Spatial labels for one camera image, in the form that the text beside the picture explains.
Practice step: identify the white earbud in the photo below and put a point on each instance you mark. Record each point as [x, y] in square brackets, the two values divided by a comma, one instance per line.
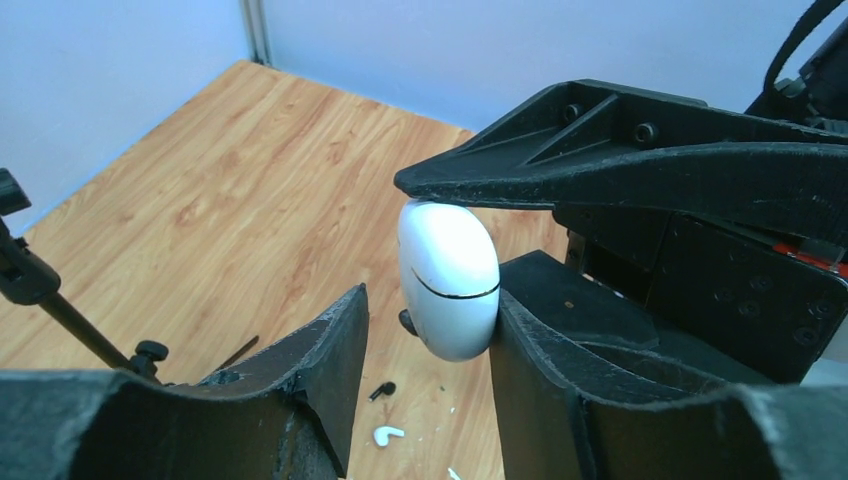
[382, 435]

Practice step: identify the black earbud charging case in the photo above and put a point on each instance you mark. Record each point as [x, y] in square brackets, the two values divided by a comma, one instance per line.
[406, 322]

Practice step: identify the black earbud near case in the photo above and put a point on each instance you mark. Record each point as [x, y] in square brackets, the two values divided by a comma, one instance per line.
[385, 389]

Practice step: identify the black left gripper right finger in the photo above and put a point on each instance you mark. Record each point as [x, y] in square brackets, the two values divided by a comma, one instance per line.
[587, 386]

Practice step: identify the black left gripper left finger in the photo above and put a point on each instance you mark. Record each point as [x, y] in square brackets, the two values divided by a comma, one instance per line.
[286, 412]

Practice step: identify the white earbud charging case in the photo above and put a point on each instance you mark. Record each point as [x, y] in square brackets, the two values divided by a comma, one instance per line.
[450, 278]

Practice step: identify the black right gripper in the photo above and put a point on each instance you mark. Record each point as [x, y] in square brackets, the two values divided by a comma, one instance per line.
[594, 143]

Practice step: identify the black tripod mic stand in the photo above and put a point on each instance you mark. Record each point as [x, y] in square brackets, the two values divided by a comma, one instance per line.
[28, 280]

